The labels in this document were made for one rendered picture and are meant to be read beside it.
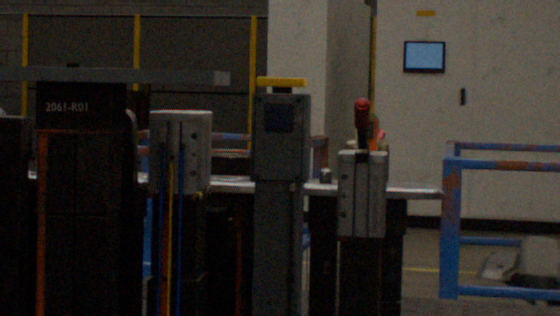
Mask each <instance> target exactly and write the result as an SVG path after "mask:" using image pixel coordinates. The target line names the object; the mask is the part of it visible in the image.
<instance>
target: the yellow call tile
mask: <svg viewBox="0 0 560 316"><path fill-rule="evenodd" d="M257 86H272V93H279V94H292V87H307V79H305V78H274V77H258V78H257Z"/></svg>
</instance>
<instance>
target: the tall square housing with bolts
mask: <svg viewBox="0 0 560 316"><path fill-rule="evenodd" d="M211 127H212V112H210V111H185V110H159V111H151V112H149V144H148V193H147V199H152V243H150V276H153V277H152V278H150V279H149V280H147V289H146V316H207V294H208V271H205V252H206V204H207V197H208V196H209V194H211V191H208V194H207V196H202V197H201V199H199V200H198V201H194V200H193V199H192V196H193V194H194V193H195V192H197V191H204V189H205V188H207V187H210V175H211Z"/></svg>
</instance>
